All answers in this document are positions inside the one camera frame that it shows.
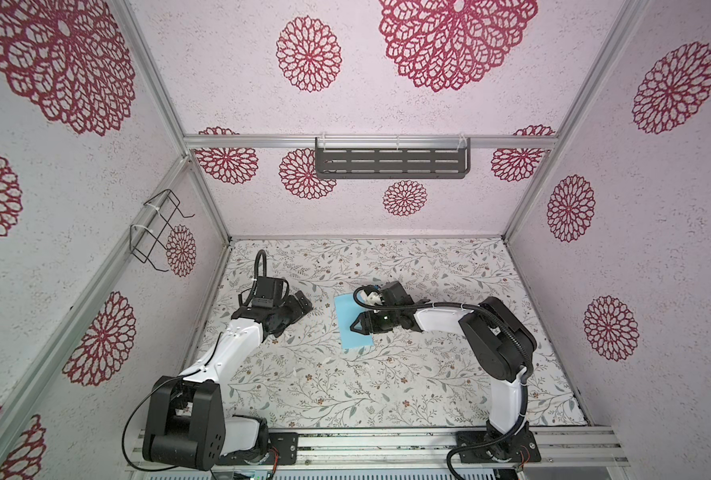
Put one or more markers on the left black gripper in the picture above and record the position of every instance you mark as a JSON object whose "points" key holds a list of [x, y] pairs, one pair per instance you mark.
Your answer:
{"points": [[297, 314]]}

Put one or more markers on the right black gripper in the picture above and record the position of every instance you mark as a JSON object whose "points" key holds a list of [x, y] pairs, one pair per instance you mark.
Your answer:
{"points": [[366, 318]]}

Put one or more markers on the light blue square paper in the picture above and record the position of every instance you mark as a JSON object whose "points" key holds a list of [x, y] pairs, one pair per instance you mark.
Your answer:
{"points": [[347, 310]]}

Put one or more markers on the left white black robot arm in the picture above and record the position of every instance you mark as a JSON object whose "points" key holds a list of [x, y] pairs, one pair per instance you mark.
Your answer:
{"points": [[187, 424]]}

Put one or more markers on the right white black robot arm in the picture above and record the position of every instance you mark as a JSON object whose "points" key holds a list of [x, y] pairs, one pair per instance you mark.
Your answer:
{"points": [[502, 345]]}

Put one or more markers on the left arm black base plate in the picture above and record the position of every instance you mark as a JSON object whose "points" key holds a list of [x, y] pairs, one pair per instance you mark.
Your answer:
{"points": [[271, 449]]}

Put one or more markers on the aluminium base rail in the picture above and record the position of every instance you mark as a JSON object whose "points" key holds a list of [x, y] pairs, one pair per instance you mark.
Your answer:
{"points": [[416, 447]]}

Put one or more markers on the dark grey slotted wall shelf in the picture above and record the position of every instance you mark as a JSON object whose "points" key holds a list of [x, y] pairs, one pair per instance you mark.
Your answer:
{"points": [[396, 163]]}

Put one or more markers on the black wire wall rack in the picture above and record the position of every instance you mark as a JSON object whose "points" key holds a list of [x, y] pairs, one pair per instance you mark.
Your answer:
{"points": [[144, 238]]}

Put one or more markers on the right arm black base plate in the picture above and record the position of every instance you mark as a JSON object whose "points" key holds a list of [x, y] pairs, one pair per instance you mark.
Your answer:
{"points": [[521, 448]]}

